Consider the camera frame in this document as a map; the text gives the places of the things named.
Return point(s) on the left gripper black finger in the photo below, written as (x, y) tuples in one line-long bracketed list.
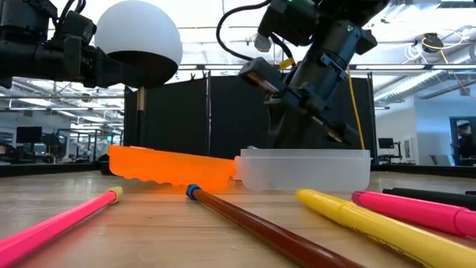
[(111, 69)]

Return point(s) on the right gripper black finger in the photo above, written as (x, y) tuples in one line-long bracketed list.
[(284, 130), (320, 139)]

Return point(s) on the yellow highlighter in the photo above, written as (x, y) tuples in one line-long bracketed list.
[(372, 223)]

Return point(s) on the brown pencil blue eraser cap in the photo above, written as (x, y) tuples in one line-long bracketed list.
[(260, 231)]

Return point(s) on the orange and clear supply box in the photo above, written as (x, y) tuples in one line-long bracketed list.
[(167, 167)]

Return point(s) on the pink highlighter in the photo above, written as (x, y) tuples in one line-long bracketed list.
[(409, 210)]

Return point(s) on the black pen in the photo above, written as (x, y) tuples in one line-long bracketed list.
[(439, 197), (471, 193)]

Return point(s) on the pink pencil yellow eraser cap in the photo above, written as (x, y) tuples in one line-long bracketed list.
[(56, 224)]

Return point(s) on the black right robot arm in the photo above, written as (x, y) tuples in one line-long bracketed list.
[(290, 18)]

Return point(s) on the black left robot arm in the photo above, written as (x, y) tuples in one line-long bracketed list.
[(26, 56)]

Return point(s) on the small yellow tag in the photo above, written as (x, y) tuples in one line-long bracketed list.
[(287, 64)]

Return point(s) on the white globe lamp black base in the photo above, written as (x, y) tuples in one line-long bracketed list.
[(137, 30)]

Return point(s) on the black computer monitor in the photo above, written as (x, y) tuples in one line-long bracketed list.
[(29, 134), (386, 143)]

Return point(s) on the round ceiling device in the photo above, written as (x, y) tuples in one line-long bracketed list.
[(432, 41), (262, 44)]

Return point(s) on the black horizontal overhead bar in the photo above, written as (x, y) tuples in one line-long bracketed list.
[(390, 67)]

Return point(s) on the black curtain partition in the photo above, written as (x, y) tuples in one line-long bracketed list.
[(178, 119)]

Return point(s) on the white framed panel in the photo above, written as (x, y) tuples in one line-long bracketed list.
[(409, 149)]

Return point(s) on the person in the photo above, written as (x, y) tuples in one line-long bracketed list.
[(466, 143)]

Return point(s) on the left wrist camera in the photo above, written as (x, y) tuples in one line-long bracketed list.
[(76, 26)]

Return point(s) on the black aluminium table frame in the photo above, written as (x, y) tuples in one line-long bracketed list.
[(44, 169)]

